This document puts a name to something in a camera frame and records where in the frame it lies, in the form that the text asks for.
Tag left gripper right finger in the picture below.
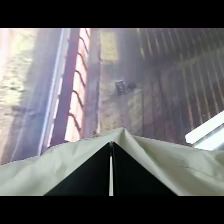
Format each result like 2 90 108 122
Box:
112 141 177 197

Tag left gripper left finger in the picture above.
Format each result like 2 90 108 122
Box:
44 141 112 197

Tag pale green garment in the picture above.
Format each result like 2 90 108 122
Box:
0 127 224 197

